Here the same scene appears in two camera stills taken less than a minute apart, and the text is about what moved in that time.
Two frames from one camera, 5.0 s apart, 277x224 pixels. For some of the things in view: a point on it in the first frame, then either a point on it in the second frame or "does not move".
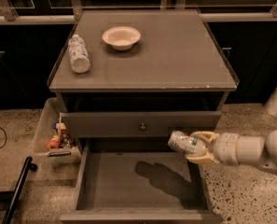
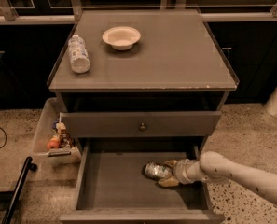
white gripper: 226,148 → 181,171
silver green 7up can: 185,142 → 156,170
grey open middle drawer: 138,180 does not move
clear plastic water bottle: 79,58 does not move
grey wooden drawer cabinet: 126,80 does not move
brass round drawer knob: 143,127 does not move
